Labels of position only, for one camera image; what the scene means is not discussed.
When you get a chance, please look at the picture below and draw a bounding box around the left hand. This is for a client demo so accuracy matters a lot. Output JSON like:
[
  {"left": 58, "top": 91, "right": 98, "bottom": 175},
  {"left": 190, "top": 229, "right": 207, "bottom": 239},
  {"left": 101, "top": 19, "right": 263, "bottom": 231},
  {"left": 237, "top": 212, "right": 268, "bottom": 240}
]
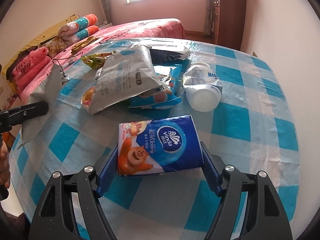
[{"left": 0, "top": 140, "right": 10, "bottom": 189}]

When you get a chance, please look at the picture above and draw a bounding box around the blue Vinda tissue pack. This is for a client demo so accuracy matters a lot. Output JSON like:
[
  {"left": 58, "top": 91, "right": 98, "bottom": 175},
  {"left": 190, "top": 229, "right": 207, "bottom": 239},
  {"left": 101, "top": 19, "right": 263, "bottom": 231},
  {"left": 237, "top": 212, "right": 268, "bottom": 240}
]
[{"left": 117, "top": 115, "right": 203, "bottom": 176}]

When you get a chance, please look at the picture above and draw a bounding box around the blue snack wrapper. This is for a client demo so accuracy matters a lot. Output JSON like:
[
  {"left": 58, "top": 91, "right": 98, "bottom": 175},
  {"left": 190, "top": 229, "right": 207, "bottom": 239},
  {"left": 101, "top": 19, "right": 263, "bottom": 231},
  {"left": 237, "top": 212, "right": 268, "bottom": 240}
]
[{"left": 129, "top": 64, "right": 182, "bottom": 109}]

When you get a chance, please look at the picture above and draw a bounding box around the brown wooden cabinet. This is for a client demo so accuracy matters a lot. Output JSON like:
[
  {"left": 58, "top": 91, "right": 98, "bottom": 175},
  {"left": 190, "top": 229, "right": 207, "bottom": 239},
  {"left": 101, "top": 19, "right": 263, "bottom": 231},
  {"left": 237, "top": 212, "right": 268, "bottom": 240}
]
[{"left": 213, "top": 0, "right": 246, "bottom": 50}]

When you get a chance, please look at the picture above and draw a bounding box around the orange snack packet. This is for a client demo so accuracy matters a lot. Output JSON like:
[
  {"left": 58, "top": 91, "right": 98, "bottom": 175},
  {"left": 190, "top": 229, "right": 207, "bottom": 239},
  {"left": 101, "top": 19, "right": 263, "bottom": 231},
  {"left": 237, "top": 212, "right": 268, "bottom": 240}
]
[{"left": 81, "top": 86, "right": 95, "bottom": 113}]

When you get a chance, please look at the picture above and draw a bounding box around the yellow headboard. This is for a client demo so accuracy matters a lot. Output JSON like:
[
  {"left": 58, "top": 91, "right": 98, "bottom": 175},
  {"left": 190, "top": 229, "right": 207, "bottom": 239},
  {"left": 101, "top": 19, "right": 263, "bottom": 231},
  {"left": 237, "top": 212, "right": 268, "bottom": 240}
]
[{"left": 1, "top": 14, "right": 79, "bottom": 76}]

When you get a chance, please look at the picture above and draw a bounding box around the rolled colourful quilt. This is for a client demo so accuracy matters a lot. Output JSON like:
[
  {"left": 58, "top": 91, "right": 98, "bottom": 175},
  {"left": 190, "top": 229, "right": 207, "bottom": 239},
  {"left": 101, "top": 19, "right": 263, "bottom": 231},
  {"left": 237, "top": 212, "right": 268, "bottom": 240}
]
[{"left": 58, "top": 14, "right": 99, "bottom": 46}]

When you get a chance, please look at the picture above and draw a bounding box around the grey white milk carton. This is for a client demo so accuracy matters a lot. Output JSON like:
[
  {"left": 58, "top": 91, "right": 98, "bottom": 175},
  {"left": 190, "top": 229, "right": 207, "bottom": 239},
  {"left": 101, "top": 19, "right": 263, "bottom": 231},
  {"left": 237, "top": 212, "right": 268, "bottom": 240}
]
[{"left": 18, "top": 64, "right": 63, "bottom": 148}]

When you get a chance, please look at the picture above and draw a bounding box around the white plastic milk bottle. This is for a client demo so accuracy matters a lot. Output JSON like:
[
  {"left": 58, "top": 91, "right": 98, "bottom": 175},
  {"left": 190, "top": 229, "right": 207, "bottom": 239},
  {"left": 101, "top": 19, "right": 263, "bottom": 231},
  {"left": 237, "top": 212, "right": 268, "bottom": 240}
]
[{"left": 182, "top": 62, "right": 223, "bottom": 112}]

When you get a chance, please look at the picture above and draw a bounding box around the pink bed with bedspread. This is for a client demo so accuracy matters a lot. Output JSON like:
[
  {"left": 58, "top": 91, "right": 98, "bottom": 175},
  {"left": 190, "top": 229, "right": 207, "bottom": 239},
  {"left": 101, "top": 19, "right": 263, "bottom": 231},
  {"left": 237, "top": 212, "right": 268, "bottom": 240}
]
[{"left": 6, "top": 18, "right": 185, "bottom": 104}]

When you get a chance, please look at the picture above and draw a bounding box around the pink folded blanket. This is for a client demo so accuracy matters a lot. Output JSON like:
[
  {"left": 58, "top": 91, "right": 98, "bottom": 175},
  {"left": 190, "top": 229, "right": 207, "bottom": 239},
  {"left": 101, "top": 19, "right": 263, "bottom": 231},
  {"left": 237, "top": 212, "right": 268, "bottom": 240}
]
[{"left": 12, "top": 47, "right": 51, "bottom": 92}]

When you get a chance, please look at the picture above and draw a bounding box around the blue checkered plastic tablecloth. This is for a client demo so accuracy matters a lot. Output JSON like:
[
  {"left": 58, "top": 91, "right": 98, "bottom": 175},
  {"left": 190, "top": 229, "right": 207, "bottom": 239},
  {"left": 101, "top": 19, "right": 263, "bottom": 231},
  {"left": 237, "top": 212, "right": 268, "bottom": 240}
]
[{"left": 10, "top": 38, "right": 299, "bottom": 239}]

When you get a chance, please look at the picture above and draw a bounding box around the dark blue foil wrapper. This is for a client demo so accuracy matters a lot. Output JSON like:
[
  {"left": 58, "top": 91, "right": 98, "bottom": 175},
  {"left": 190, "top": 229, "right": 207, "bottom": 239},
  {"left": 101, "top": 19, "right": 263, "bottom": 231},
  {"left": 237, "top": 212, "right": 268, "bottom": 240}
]
[{"left": 146, "top": 44, "right": 190, "bottom": 64}]

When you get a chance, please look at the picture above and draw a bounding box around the olive cloth on bed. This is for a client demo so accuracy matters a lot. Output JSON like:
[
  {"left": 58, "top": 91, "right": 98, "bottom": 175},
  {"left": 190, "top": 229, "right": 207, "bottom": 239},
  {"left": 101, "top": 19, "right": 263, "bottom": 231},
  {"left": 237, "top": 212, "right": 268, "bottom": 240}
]
[{"left": 71, "top": 36, "right": 99, "bottom": 55}]

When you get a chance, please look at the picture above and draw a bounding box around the yellow green snack wrapper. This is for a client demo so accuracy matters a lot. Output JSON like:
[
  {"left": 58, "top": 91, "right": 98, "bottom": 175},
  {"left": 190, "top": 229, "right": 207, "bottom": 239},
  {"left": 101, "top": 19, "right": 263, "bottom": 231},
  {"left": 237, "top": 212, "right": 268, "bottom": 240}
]
[{"left": 81, "top": 50, "right": 116, "bottom": 69}]

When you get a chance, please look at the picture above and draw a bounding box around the grey silver foil bag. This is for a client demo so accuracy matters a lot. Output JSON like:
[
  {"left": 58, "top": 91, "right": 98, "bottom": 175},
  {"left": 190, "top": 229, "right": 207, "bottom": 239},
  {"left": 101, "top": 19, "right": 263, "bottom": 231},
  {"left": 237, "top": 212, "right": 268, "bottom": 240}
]
[{"left": 88, "top": 45, "right": 161, "bottom": 115}]

